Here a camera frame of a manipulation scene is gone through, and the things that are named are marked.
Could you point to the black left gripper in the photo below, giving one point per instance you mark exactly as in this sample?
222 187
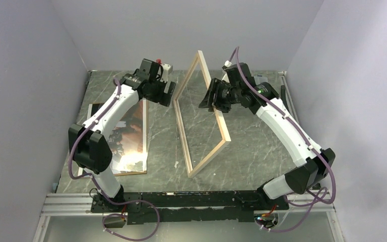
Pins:
163 98

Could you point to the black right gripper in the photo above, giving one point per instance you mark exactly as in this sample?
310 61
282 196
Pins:
215 86

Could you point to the glossy photo print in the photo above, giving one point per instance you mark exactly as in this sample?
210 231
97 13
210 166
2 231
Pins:
133 143

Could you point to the white wooden picture frame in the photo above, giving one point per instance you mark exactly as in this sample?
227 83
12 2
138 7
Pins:
203 136

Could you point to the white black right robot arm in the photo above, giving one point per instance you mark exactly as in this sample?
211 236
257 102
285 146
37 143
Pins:
311 160

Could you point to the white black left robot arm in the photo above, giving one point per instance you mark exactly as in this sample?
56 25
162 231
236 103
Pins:
88 142

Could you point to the clear plastic compartment box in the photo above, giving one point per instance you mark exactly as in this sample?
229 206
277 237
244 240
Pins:
260 79

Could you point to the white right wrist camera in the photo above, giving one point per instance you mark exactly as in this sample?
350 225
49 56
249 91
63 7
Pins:
225 77

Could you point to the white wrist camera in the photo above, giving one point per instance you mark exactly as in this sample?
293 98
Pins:
225 77
164 71

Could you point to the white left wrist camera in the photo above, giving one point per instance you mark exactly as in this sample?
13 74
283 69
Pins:
164 71

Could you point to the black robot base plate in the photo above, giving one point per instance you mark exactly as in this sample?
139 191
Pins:
145 207

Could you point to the aluminium extrusion rail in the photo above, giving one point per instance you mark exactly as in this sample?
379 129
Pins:
79 204

